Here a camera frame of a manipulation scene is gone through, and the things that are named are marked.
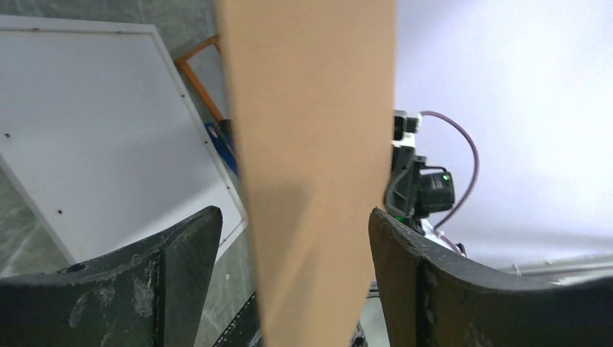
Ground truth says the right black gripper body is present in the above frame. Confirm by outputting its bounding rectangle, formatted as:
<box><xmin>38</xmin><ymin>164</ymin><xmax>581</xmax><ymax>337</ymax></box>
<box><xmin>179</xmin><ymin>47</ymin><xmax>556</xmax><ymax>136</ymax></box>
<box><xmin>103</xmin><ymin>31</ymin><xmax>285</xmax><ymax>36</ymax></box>
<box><xmin>383</xmin><ymin>147</ymin><xmax>455</xmax><ymax>222</ymax></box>

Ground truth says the blue stapler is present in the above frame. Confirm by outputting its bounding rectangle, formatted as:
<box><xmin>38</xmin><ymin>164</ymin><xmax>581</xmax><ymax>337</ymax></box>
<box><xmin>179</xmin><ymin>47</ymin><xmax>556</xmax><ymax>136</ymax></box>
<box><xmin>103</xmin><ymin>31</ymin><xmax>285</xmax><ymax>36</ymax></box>
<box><xmin>205</xmin><ymin>119</ymin><xmax>239</xmax><ymax>176</ymax></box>

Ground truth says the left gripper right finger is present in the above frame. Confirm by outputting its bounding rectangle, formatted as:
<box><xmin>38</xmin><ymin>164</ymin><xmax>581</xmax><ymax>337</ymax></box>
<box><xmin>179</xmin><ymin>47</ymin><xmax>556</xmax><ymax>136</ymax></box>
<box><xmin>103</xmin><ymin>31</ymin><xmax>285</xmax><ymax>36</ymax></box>
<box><xmin>369</xmin><ymin>209</ymin><xmax>612</xmax><ymax>346</ymax></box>

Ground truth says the white picture frame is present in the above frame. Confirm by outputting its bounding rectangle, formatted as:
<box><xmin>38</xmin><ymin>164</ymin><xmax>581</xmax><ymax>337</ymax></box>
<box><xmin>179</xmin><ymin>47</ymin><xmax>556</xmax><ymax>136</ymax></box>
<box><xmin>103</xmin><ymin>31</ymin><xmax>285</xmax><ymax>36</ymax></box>
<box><xmin>1</xmin><ymin>15</ymin><xmax>247</xmax><ymax>264</ymax></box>

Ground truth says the orange wooden shelf rack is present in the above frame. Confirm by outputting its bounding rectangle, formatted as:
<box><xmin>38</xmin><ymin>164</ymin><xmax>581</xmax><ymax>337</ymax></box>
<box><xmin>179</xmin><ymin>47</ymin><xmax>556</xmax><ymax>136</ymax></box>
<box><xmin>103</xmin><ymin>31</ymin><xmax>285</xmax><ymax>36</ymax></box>
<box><xmin>174</xmin><ymin>34</ymin><xmax>230</xmax><ymax>124</ymax></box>

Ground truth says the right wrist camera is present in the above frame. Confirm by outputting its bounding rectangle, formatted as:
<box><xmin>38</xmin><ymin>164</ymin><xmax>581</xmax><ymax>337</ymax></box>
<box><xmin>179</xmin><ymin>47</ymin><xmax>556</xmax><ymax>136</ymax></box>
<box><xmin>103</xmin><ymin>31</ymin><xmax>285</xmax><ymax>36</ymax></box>
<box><xmin>392</xmin><ymin>110</ymin><xmax>422</xmax><ymax>148</ymax></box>

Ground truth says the brown backing board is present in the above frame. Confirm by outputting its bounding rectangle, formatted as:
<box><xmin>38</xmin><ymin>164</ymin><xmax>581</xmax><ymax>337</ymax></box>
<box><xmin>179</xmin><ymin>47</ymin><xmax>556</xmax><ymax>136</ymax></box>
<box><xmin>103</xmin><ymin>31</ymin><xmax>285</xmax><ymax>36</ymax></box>
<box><xmin>216</xmin><ymin>1</ymin><xmax>397</xmax><ymax>346</ymax></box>

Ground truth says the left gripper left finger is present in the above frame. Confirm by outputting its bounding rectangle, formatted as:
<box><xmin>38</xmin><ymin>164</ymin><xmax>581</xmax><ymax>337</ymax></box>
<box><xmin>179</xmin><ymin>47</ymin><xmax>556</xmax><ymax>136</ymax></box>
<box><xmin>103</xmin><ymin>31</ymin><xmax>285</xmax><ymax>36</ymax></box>
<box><xmin>1</xmin><ymin>206</ymin><xmax>223</xmax><ymax>346</ymax></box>

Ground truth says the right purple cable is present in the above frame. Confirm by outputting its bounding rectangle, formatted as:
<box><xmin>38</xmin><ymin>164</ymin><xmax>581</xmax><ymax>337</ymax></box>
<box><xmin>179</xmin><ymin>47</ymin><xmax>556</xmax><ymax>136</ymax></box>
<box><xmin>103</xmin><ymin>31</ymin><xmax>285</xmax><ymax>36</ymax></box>
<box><xmin>419</xmin><ymin>110</ymin><xmax>481</xmax><ymax>241</ymax></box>

